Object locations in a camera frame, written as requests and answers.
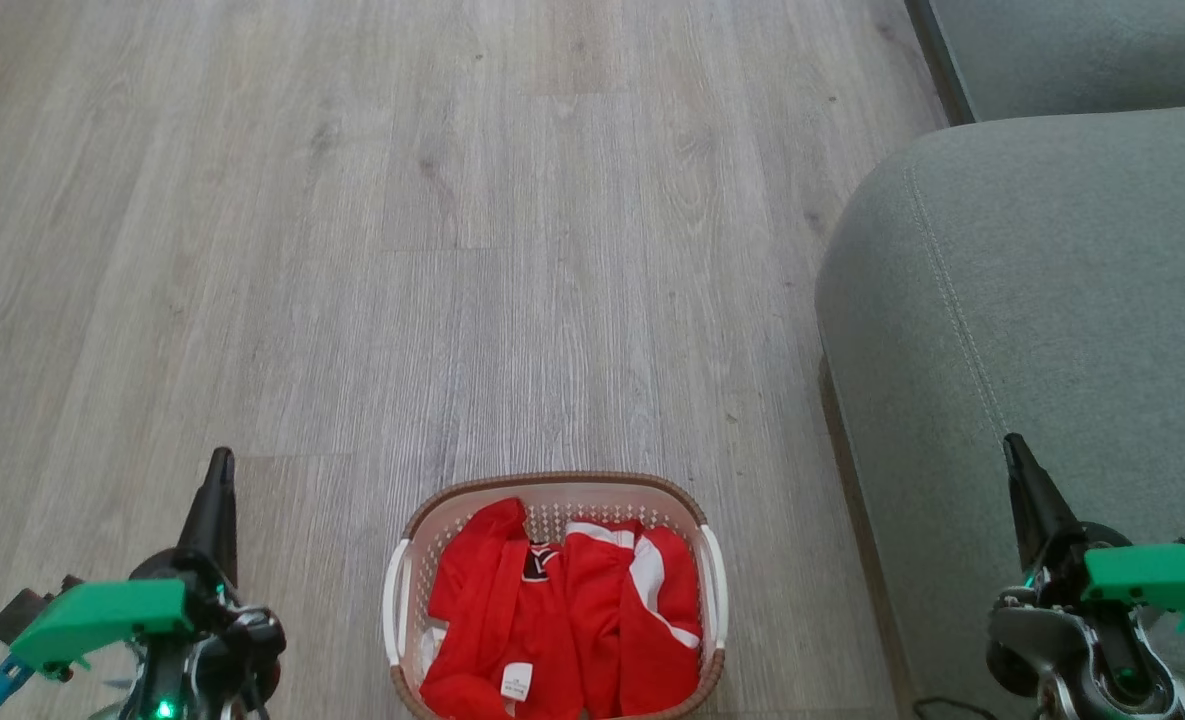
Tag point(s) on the white brown laundry basket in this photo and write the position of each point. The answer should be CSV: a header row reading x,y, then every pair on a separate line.
x,y
552,495

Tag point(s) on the red white garment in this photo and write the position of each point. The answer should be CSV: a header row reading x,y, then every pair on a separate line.
x,y
592,620

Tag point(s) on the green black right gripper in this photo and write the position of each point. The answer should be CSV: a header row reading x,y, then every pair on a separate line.
x,y
1152,580

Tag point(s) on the grey sofa seat cushion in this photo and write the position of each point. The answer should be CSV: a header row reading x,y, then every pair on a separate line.
x,y
1052,300
1082,50

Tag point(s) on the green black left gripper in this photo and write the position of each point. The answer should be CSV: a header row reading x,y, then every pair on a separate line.
x,y
102,615

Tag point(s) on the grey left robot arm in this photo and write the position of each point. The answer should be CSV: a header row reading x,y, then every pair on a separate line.
x,y
167,700

